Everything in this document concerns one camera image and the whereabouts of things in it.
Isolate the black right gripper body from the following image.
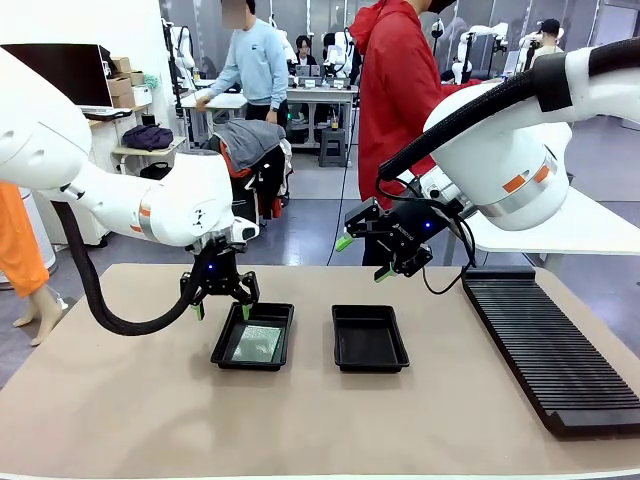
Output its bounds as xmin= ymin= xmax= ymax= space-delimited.
xmin=374 ymin=199 xmax=451 ymax=261

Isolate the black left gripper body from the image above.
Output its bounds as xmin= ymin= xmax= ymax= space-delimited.
xmin=198 ymin=239 xmax=242 ymax=297

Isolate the green perforated circuit board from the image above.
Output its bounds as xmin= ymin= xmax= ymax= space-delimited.
xmin=230 ymin=323 xmax=284 ymax=364

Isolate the black plastic ESD tray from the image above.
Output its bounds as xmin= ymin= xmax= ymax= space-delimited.
xmin=209 ymin=300 xmax=296 ymax=372
xmin=331 ymin=303 xmax=411 ymax=374

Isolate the person in red jacket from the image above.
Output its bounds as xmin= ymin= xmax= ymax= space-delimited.
xmin=348 ymin=0 xmax=501 ymax=267

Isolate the black backpack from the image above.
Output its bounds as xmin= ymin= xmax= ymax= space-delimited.
xmin=139 ymin=161 xmax=174 ymax=181

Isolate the pile of coats on chair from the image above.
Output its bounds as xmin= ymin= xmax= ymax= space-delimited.
xmin=199 ymin=118 xmax=294 ymax=227

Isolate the grey workbench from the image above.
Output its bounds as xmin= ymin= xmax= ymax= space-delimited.
xmin=287 ymin=84 xmax=360 ymax=151

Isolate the small wooden rolling desk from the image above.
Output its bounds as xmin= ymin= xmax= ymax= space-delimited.
xmin=112 ymin=135 xmax=187 ymax=176

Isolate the purple bag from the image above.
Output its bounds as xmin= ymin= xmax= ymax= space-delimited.
xmin=122 ymin=123 xmax=175 ymax=152

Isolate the black slotted board rack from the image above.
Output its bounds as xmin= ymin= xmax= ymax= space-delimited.
xmin=459 ymin=264 xmax=640 ymax=439

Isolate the white office desk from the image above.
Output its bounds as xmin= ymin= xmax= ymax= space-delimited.
xmin=179 ymin=89 xmax=250 ymax=151

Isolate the white side table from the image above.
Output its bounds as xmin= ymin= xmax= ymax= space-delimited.
xmin=449 ymin=184 xmax=640 ymax=256

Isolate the person in light blue sweater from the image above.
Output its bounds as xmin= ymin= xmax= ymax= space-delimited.
xmin=195 ymin=0 xmax=290 ymax=126

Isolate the mannequin in orange trousers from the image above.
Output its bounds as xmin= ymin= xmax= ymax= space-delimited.
xmin=0 ymin=182 xmax=64 ymax=347

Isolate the person in beige shirt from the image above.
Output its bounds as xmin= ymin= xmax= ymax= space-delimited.
xmin=529 ymin=18 xmax=565 ymax=66

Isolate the black monitor screen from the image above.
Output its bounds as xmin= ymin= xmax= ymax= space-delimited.
xmin=0 ymin=43 xmax=115 ymax=109

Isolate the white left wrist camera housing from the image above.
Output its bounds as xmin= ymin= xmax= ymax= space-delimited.
xmin=230 ymin=219 xmax=261 ymax=244

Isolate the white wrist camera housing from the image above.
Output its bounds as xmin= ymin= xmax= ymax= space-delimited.
xmin=230 ymin=219 xmax=261 ymax=244
xmin=418 ymin=171 xmax=462 ymax=205

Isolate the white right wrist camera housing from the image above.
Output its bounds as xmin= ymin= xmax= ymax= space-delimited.
xmin=418 ymin=171 xmax=462 ymax=205

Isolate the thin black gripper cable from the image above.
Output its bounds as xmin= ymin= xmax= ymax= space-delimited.
xmin=377 ymin=177 xmax=480 ymax=296

